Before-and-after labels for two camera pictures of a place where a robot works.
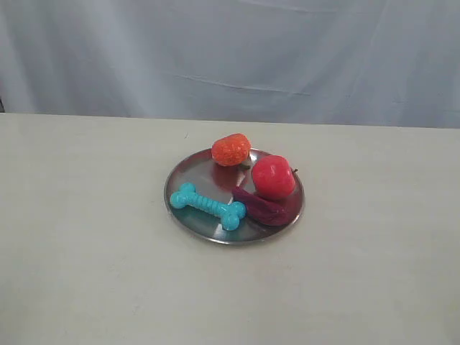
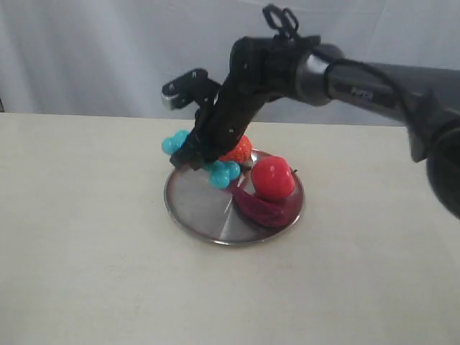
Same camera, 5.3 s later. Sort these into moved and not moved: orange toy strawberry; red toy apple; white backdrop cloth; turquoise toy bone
Moved: turquoise toy bone
Not moved: red toy apple; orange toy strawberry; white backdrop cloth
